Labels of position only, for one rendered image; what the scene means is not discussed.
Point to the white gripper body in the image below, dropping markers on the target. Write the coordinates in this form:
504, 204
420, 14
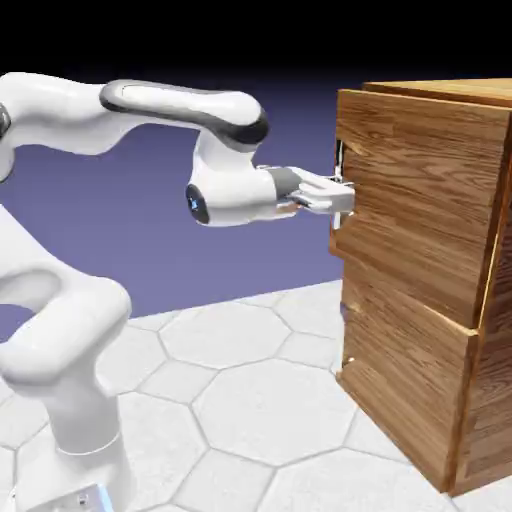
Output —
332, 196

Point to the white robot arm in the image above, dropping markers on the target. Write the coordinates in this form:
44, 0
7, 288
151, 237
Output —
224, 160

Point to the large wood cabinet door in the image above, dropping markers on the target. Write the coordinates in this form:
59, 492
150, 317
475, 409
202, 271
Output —
420, 200

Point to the small wood cabinet door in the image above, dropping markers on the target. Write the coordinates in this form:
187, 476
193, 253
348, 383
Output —
408, 392

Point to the light wood cabinet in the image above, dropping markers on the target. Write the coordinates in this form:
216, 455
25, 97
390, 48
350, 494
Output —
492, 360

